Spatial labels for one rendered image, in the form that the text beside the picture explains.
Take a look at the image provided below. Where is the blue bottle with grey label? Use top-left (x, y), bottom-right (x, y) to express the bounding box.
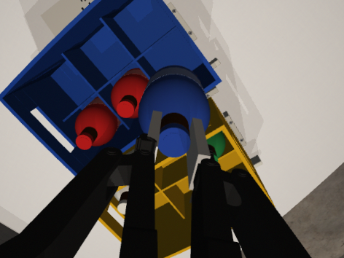
top-left (138, 65), bottom-right (211, 157)

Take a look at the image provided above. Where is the beige paper pick list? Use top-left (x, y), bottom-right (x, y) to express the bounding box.
top-left (40, 0), bottom-right (94, 36)

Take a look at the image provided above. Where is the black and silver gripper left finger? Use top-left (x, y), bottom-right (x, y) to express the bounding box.
top-left (0, 110), bottom-right (162, 258)

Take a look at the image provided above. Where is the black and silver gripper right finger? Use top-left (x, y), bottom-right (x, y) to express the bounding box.
top-left (187, 118), bottom-right (311, 258)

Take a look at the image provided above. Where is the brown crate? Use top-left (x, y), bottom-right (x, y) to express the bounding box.
top-left (98, 97), bottom-right (274, 258)

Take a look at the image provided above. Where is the dark blue crate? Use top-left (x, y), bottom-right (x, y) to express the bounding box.
top-left (0, 0), bottom-right (222, 176)

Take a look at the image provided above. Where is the cream white bottle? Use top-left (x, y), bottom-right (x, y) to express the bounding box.
top-left (114, 186), bottom-right (129, 214)

